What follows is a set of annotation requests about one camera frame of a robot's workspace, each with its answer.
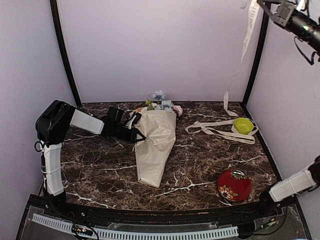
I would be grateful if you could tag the white slotted cable duct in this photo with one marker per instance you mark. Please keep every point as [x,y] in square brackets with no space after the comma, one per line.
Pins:
[136,232]

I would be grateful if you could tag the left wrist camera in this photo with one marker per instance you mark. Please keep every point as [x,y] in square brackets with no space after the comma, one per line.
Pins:
[134,119]

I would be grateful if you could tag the black front table rail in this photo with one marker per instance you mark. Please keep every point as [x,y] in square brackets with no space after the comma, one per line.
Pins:
[97,216]

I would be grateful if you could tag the left black frame post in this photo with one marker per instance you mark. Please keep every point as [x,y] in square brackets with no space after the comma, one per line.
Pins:
[63,51]

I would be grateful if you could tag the pink fake rose stem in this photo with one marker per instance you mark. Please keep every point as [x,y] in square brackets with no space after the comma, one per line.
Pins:
[178,109]

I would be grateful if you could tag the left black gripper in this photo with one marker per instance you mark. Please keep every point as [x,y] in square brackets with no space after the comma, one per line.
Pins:
[132,136]

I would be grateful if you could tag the black frame post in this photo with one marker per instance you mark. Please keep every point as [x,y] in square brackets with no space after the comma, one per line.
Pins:
[256,61]
[63,51]

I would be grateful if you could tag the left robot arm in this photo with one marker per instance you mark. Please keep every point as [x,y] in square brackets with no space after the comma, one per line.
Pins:
[52,127]

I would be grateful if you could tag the yellow-green cup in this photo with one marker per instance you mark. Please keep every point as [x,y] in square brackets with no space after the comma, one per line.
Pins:
[245,126]

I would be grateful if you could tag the right black frame post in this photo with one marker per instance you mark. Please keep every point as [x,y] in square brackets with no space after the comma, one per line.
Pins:
[256,61]

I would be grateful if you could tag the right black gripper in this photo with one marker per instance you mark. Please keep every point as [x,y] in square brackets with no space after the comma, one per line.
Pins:
[281,13]

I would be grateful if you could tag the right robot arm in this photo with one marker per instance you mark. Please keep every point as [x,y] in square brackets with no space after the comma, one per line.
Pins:
[308,179]

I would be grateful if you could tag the red floral plate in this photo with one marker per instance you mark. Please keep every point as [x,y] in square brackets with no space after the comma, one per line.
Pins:
[233,185]

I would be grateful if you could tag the blue fake flower stem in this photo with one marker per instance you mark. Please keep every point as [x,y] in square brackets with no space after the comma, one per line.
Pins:
[161,103]

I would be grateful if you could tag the beige wrapping paper sheet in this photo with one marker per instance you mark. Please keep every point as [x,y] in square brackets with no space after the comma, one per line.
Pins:
[151,154]

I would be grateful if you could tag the white printed ribbon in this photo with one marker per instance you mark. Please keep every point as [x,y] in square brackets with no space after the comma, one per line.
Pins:
[209,127]

